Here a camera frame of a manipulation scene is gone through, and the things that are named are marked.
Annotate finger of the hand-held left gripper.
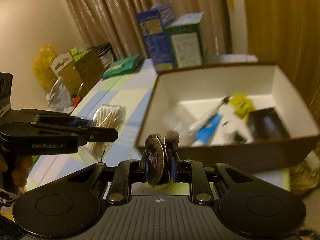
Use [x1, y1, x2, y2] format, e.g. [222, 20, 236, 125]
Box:
[29, 121, 119, 143]
[19, 109, 90, 128]

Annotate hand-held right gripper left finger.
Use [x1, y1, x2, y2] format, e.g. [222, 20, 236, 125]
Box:
[66, 155, 152, 205]

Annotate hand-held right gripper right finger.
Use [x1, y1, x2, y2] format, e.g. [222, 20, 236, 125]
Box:
[171, 154, 254, 205]

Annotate dark hair scrunchie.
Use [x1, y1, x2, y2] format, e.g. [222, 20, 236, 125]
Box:
[144, 130, 180, 190]

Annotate cotton swab bag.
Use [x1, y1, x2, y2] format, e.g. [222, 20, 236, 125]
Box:
[77, 104, 127, 166]

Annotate clear floss pick box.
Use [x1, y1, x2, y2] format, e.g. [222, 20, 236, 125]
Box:
[162, 105, 198, 137]

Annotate blue cream tube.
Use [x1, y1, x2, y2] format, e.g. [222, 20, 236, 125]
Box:
[193, 114, 223, 147]

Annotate white pill bottle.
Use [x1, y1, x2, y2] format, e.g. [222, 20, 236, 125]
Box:
[223, 105, 251, 143]

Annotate yellow snack packet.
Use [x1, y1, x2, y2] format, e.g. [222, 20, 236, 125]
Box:
[229, 93, 256, 118]

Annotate black product box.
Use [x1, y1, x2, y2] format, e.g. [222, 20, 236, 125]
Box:
[247, 107, 292, 141]

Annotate checked cloth desktop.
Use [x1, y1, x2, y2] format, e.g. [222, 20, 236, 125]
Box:
[25, 59, 292, 195]

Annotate person's left hand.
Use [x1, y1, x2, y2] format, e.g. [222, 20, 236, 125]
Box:
[0, 152, 33, 188]

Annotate crumpled clear plastic bag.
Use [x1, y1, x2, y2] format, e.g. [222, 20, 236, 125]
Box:
[46, 76, 73, 111]

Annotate yellow plastic bag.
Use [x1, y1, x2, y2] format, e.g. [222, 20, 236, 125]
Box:
[33, 44, 60, 88]

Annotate plain brown cardboard box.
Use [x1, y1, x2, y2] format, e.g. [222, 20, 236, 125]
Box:
[75, 50, 106, 81]

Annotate green tissue packs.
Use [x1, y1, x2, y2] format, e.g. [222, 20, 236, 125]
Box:
[69, 45, 87, 58]

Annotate green wipes packet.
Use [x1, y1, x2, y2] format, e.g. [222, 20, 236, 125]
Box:
[101, 54, 145, 79]

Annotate striped paper bag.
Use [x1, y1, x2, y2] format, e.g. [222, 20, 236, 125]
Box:
[96, 44, 113, 63]

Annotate blue milk carton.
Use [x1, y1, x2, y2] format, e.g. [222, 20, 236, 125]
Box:
[136, 3, 176, 73]

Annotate beige curtain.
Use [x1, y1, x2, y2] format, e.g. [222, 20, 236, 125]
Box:
[59, 0, 225, 60]

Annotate green milk carton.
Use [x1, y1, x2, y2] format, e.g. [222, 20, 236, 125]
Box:
[165, 12, 205, 68]

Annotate gold curtain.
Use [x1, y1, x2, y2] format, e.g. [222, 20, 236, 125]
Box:
[241, 0, 320, 105]

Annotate cardboard box with white handle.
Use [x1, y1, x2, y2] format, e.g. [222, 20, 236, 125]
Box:
[50, 52, 83, 93]

